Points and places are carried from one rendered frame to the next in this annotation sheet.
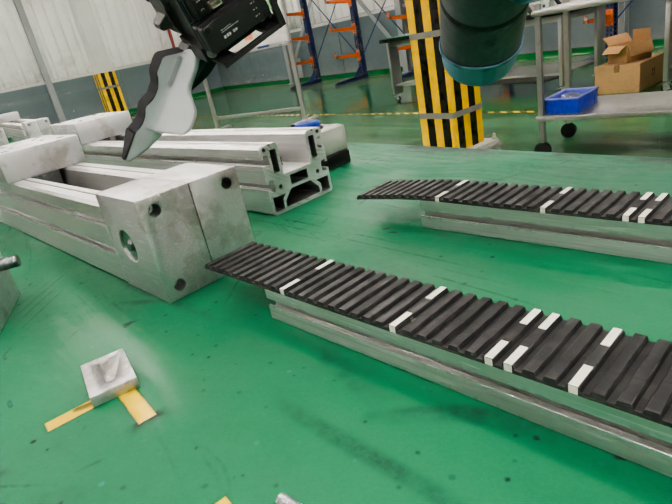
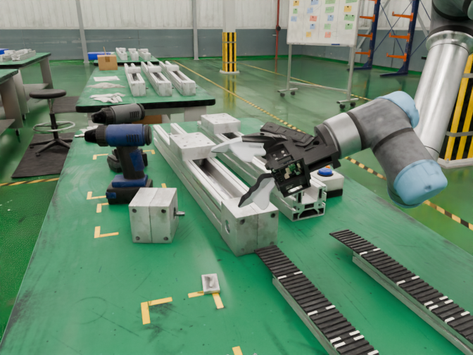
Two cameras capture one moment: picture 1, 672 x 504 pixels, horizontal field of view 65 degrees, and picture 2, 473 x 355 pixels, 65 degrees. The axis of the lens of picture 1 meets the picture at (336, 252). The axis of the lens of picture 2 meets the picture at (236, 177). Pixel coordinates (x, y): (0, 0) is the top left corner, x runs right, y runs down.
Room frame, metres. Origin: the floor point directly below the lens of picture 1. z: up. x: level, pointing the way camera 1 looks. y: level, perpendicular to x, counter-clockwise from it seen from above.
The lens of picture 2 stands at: (-0.23, -0.05, 1.24)
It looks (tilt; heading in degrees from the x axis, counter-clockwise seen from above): 22 degrees down; 17
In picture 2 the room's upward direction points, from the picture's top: straight up
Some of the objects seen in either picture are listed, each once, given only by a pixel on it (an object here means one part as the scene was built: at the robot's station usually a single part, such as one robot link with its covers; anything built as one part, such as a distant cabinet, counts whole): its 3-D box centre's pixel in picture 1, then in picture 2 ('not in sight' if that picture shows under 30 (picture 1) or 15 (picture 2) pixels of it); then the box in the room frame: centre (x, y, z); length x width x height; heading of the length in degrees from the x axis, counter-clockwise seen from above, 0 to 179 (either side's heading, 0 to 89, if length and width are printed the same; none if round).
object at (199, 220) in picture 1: (190, 222); (253, 222); (0.50, 0.13, 0.83); 0.12 x 0.09 x 0.10; 130
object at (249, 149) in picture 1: (154, 160); (245, 156); (0.95, 0.28, 0.82); 0.80 x 0.10 x 0.09; 40
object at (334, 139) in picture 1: (308, 150); (322, 183); (0.81, 0.01, 0.81); 0.10 x 0.08 x 0.06; 130
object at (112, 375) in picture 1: (109, 375); (210, 283); (0.32, 0.17, 0.78); 0.05 x 0.03 x 0.01; 27
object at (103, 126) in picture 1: (93, 134); (219, 126); (1.14, 0.44, 0.87); 0.16 x 0.11 x 0.07; 40
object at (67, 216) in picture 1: (44, 196); (192, 163); (0.83, 0.43, 0.82); 0.80 x 0.10 x 0.09; 40
